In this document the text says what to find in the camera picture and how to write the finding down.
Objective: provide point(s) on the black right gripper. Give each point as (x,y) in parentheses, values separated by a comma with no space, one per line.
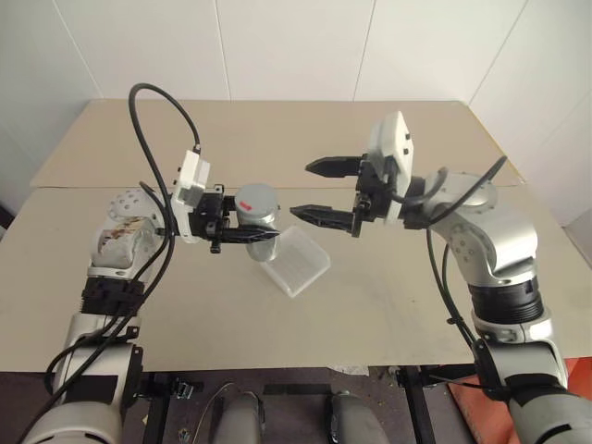
(373,196)

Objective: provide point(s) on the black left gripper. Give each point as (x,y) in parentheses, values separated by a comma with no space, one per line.
(210,216)

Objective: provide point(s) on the grey jar lid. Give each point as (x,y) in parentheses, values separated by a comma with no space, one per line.
(260,203)

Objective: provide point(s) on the silver jar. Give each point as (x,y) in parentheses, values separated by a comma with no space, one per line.
(262,252)

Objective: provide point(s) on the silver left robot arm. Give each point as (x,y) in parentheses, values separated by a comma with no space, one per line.
(115,240)

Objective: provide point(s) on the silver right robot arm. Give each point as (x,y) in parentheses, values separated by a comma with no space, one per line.
(499,240)

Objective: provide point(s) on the clear plastic box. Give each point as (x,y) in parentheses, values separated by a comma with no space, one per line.
(300,266)

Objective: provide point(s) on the white crumpled tape scrap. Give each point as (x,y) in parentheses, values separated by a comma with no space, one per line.
(351,369)

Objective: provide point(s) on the grey rounded shape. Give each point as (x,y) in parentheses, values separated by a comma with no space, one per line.
(356,418)
(240,418)

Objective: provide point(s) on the orange object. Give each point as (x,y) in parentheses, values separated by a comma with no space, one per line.
(464,404)

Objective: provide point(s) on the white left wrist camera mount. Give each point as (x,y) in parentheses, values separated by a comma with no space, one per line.
(189,176)

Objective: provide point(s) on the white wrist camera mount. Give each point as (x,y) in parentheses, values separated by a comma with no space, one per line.
(189,176)
(393,134)

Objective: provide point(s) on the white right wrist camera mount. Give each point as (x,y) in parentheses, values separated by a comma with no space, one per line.
(393,134)

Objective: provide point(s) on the black table frame leg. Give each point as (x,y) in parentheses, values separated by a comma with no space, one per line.
(416,407)
(155,407)

